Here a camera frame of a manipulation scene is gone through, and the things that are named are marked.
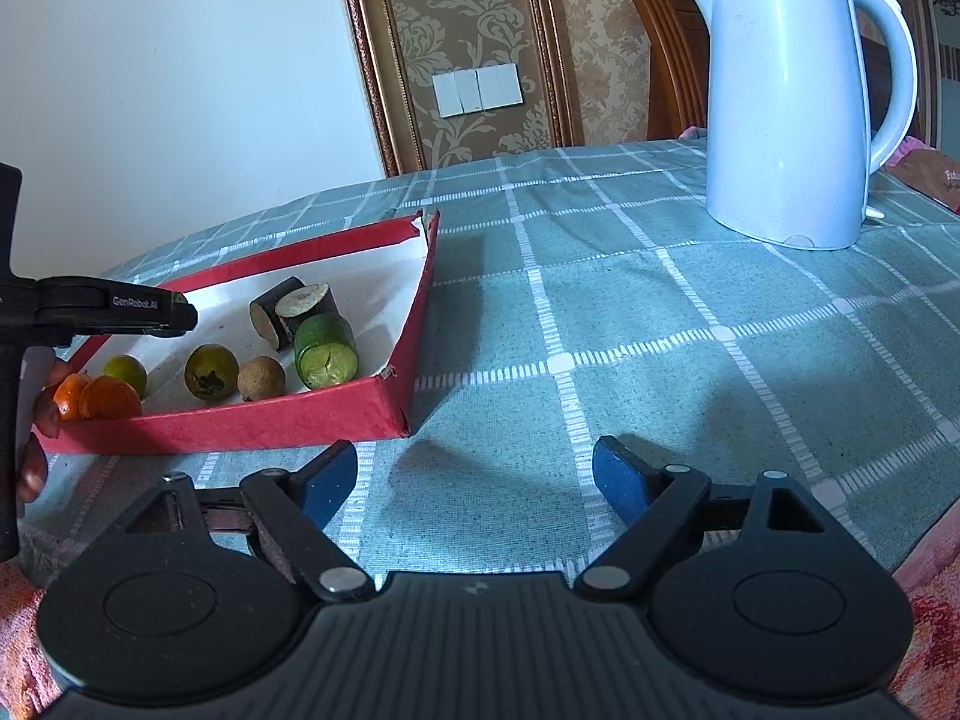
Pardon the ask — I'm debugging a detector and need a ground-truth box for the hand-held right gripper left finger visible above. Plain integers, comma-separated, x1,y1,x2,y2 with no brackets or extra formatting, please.
124,440,376,602

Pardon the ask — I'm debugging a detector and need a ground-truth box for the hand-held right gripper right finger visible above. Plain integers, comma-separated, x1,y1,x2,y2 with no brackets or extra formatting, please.
574,435,833,602

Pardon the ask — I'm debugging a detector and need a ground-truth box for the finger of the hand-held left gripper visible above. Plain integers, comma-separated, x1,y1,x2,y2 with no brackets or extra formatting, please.
150,292,199,338

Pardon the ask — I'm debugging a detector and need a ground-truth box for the green tomato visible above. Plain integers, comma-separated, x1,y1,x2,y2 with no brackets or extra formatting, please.
184,344,241,400
103,355,149,398

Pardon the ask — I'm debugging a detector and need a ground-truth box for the dark sugarcane piece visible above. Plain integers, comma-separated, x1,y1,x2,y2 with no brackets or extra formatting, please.
275,283,340,323
249,277,307,351

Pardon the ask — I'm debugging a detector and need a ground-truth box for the red cardboard box tray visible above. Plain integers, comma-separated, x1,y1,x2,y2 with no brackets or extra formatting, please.
34,210,441,456

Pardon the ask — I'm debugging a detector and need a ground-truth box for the large brown round fruit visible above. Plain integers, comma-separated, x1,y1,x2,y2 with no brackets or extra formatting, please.
238,357,287,402

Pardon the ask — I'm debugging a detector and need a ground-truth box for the orange mandarin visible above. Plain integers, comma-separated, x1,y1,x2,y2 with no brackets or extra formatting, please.
52,375,91,421
79,377,143,421

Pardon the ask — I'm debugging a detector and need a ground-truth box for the green cucumber piece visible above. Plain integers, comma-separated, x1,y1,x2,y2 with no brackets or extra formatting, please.
293,314,359,391

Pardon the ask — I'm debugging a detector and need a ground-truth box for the person's left hand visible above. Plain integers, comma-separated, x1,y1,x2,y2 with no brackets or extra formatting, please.
15,360,72,505

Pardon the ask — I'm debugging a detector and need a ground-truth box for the green checked tablecloth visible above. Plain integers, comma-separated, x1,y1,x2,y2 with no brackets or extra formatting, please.
15,136,960,578

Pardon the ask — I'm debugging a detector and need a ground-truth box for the pink floral towel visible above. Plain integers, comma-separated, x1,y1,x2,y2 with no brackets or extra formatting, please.
0,532,960,720

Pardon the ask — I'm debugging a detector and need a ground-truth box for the white electric kettle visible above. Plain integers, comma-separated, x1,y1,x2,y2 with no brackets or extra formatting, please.
681,0,920,251

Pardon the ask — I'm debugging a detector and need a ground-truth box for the gold framed wallpaper panel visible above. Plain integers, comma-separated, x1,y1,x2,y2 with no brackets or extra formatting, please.
334,0,586,177

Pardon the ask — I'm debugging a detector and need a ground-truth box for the brown wooden headboard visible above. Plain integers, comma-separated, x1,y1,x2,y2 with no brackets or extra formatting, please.
622,0,710,142

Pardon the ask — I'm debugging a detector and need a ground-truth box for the brown printed bag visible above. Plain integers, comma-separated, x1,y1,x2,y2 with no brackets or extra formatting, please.
892,146,960,212

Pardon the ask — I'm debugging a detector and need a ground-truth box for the white wall switch panel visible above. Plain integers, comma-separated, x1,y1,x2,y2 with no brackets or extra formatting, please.
433,62,524,119

